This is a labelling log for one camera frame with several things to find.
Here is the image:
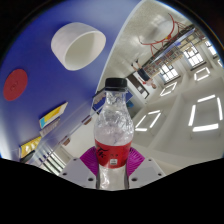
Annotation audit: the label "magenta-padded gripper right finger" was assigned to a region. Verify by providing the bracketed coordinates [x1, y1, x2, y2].
[125, 146, 167, 190]

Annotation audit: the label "ceiling lights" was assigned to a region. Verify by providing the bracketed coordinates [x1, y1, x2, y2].
[134, 66, 224, 133]

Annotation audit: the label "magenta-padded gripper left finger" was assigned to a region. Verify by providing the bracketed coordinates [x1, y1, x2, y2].
[57, 146, 100, 190]

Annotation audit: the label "clear red-labelled drink bottle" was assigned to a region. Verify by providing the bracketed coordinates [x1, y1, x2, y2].
[93, 77, 135, 191]

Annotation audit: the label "white cup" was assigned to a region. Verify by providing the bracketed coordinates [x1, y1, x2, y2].
[50, 21, 107, 71]

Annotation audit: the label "dark brown door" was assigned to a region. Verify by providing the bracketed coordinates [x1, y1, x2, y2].
[128, 73, 149, 99]

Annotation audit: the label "red-legged table tennis table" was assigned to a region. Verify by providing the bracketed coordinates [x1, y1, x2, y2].
[139, 13, 198, 64]

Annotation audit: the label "grey booklet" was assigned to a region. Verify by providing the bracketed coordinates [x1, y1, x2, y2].
[39, 117, 62, 138]

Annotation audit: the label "flat round red coaster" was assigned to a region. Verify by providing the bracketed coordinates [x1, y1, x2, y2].
[2, 68, 29, 102]

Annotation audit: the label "colourful thin book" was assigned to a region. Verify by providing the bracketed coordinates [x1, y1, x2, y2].
[38, 101, 69, 130]

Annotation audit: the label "shelf unit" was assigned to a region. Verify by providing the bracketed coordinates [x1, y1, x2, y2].
[146, 31, 204, 76]

